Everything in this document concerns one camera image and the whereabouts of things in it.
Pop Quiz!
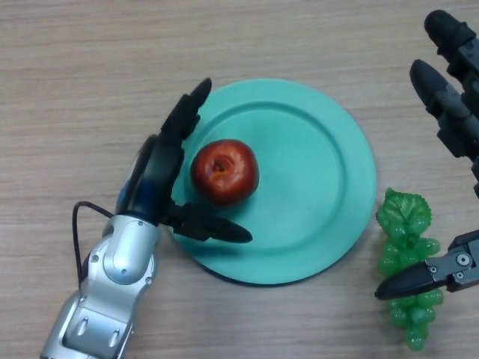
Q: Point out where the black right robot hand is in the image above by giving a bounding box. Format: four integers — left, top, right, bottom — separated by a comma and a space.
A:
373, 10, 479, 301

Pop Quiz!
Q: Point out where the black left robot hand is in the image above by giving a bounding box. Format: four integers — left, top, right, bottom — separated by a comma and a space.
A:
115, 77, 254, 244

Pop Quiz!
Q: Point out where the red apple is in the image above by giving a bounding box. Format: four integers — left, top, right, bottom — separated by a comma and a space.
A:
189, 139, 260, 206

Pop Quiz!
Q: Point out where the green round plate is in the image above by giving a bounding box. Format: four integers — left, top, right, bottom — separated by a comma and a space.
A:
170, 78, 376, 287

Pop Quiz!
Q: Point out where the green plastic grape bunch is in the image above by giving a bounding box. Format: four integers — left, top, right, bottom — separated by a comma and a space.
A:
376, 188, 445, 352

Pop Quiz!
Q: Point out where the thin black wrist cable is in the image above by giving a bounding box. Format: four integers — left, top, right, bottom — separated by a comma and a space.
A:
73, 201, 115, 291

